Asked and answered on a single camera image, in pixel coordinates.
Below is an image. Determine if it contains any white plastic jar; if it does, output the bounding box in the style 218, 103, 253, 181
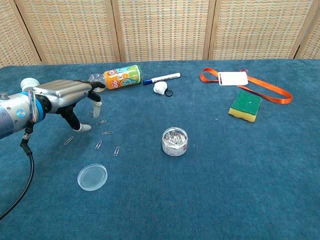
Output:
20, 77, 41, 93

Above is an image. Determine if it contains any round container of paper clips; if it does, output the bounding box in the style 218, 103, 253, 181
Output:
161, 126, 189, 157

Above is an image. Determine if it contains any woven folding screen panel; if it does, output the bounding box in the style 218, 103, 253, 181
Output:
208, 0, 320, 61
294, 0, 320, 60
104, 0, 217, 63
0, 0, 42, 69
14, 0, 123, 65

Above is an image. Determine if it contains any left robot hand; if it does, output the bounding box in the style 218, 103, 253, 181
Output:
32, 79, 107, 133

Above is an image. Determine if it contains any white badge card holder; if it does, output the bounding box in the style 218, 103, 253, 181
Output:
217, 71, 249, 87

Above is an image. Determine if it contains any clear round lid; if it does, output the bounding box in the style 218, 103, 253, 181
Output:
77, 163, 109, 192

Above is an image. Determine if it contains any plastic bottle with orange label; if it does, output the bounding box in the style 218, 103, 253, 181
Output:
87, 64, 143, 93

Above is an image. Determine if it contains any green and yellow sponge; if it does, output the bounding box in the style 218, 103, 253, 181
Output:
228, 90, 263, 123

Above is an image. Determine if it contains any orange lanyard strap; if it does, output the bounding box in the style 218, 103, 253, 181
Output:
199, 67, 293, 105

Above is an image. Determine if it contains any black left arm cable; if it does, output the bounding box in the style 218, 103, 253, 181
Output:
0, 127, 35, 221

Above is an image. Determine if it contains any white marker with blue cap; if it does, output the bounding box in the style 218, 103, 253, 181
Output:
142, 72, 182, 86

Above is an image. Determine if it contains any blue carpet table cover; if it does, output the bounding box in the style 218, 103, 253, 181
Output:
0, 58, 320, 240

